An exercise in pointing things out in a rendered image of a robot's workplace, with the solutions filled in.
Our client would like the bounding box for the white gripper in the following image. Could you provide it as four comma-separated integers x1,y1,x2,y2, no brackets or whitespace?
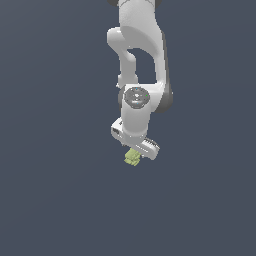
110,117,161,161

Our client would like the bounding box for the small yellow-green block object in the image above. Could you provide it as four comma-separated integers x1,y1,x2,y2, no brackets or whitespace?
124,148,141,167

